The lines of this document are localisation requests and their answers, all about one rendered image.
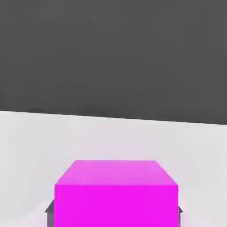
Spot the small magenta cube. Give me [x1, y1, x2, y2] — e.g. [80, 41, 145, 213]
[54, 159, 179, 227]

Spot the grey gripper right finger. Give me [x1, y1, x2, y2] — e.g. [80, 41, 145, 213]
[178, 205, 184, 227]

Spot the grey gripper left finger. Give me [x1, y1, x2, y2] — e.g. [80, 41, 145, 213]
[44, 199, 55, 227]

